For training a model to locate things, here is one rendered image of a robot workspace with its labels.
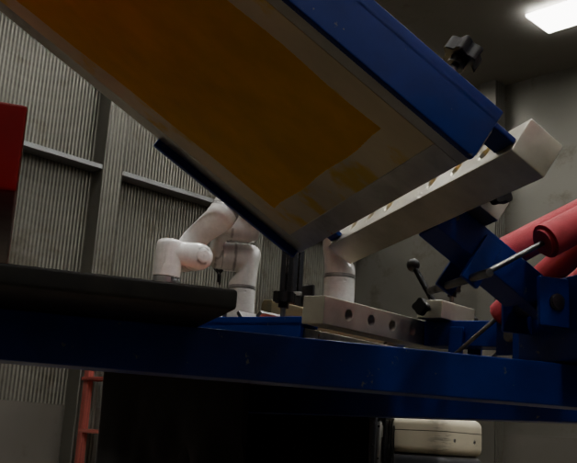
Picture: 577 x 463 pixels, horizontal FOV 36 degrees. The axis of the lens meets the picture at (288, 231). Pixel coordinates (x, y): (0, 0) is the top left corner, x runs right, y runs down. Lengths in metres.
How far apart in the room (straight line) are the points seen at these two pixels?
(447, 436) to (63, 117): 9.51
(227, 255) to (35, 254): 8.52
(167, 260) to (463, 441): 1.26
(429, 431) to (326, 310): 1.53
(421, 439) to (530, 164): 2.11
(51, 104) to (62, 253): 1.94
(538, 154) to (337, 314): 0.64
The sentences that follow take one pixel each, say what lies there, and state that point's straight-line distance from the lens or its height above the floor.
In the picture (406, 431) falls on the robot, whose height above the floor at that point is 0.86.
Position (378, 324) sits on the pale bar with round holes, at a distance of 1.66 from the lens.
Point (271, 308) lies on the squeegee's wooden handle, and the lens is 1.81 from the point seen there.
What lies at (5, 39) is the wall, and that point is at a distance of 11.82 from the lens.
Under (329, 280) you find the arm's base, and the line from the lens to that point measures 2.65.
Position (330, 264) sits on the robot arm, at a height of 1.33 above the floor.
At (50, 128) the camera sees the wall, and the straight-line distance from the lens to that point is 11.80.
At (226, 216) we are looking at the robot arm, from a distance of 2.46.
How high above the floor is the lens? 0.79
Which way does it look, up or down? 14 degrees up
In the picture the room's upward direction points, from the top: 4 degrees clockwise
